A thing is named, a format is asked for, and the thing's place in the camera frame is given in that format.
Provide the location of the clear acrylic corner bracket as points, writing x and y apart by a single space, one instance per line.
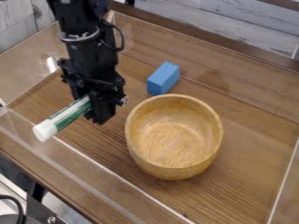
111 17

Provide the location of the clear acrylic barrier wall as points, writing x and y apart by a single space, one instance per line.
100 194

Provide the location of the green white marker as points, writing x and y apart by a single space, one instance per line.
56 122

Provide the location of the blue rectangular block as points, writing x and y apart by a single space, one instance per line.
161 80

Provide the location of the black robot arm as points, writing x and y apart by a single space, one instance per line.
89 68

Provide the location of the brown wooden bowl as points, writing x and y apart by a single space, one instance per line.
173 134

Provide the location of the black metal table leg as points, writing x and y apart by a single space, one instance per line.
37 192

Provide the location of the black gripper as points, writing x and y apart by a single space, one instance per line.
105 83

